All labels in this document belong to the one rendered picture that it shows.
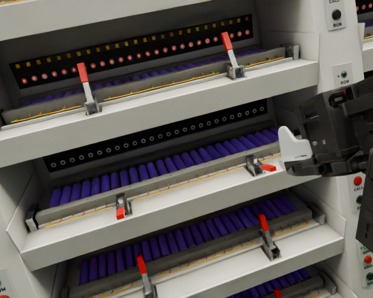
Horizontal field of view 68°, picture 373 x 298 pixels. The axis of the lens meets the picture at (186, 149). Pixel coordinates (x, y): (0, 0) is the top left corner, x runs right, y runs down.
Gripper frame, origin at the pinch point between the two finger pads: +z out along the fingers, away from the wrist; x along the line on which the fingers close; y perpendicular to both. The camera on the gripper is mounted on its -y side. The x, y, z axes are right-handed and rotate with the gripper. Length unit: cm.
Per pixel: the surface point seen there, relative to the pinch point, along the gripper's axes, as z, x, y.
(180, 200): 15.1, 16.1, -2.2
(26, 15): 6.6, 31.6, 32.4
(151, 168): 23.8, 19.6, 5.0
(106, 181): 23.9, 29.2, 5.0
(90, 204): 18.5, 32.4, 1.6
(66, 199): 21.9, 37.3, 3.8
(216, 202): 15.8, 9.5, -4.7
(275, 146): 18.4, -6.6, 2.3
